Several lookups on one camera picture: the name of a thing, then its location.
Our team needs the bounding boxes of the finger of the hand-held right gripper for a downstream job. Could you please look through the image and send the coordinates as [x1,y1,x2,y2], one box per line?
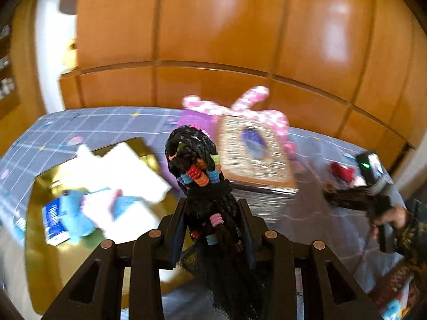
[322,188,374,212]

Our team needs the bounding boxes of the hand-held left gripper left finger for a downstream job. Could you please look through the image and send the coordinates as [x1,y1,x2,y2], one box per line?
[40,197,188,320]

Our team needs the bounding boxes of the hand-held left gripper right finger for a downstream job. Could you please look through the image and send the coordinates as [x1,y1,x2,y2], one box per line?
[238,198,382,320]

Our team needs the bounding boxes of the white paper sheets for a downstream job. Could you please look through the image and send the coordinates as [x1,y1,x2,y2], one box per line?
[75,143,171,204]

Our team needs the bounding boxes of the black braided wig with beads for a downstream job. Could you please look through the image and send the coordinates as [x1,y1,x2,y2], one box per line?
[165,125,271,320]

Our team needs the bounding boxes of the blue teddy bear pink dress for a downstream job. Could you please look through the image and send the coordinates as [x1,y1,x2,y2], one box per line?
[60,187,141,244]

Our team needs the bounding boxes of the gold tray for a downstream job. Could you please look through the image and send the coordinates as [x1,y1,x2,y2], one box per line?
[25,137,201,310]

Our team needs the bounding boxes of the person's right forearm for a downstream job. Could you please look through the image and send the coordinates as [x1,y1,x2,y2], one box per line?
[394,200,427,267]

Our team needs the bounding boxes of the person's right hand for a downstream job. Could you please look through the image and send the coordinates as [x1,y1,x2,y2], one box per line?
[369,203,411,232]

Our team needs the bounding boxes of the red small toy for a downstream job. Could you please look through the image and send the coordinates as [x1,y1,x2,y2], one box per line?
[329,162,356,184]

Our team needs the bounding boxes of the glittery beige box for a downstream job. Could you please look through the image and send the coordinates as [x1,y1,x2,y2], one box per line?
[215,115,299,192]

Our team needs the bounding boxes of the person's patterned clothing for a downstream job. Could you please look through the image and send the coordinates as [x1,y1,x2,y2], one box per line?
[367,263,427,320]

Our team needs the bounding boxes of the purple cloth item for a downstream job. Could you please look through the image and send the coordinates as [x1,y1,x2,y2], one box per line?
[178,111,221,141]

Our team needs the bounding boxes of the blue and white packet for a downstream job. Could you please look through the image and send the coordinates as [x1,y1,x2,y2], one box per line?
[42,197,70,245]

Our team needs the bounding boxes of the pink spotted plush toy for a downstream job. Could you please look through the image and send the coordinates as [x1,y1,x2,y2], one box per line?
[182,86,297,161]

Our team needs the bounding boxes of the wooden wardrobe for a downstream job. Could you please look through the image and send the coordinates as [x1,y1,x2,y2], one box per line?
[60,0,427,147]

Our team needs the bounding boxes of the wooden shelf unit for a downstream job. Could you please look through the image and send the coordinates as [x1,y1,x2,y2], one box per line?
[0,23,22,121]

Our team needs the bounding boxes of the grey cable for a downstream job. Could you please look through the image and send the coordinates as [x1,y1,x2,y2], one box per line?
[350,225,376,281]

